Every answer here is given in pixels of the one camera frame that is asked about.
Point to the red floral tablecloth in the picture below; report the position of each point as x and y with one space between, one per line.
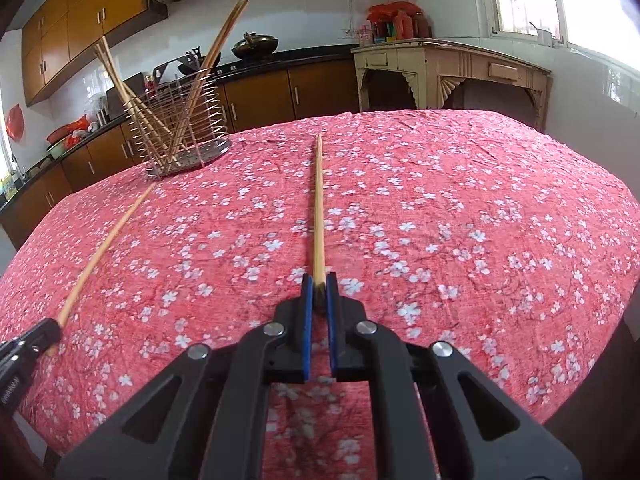
450 210

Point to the black wok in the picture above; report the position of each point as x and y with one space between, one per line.
192 64

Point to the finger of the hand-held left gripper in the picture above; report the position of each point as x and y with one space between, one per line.
35 339

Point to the red bag over bottles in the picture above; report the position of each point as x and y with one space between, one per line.
392 10

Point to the wooden chopstick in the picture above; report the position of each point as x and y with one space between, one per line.
105 246
226 42
117 87
318 220
215 50
124 80
142 107

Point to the orange wooden base cabinets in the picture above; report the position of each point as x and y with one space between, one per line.
260 95

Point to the dark red bottle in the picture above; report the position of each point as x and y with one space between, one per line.
421 27

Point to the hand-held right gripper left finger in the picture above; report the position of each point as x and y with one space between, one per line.
306 320

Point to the green plastic basin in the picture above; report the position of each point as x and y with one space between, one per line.
56 147

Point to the red bag on wall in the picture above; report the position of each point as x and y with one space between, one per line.
14 122

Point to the black stone countertop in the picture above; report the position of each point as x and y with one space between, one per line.
300 54

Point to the orange wooden wall cabinets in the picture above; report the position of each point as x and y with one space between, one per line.
75 15

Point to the yellow dish soap bottle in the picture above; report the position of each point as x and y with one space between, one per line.
9 187

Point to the dark pot with lid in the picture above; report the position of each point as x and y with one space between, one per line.
255 46

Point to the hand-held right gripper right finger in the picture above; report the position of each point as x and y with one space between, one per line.
332 320

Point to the white plastic bag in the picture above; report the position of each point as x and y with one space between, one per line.
95 109

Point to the cream wooden side table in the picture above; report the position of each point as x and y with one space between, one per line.
450 67

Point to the red plastic basin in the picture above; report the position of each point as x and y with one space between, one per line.
59 134

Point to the red plastic jug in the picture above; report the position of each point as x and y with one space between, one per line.
401 27

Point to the dark wooden cutting board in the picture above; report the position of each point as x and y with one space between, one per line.
132 87

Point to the pink bottle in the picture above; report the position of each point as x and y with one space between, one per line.
366 36

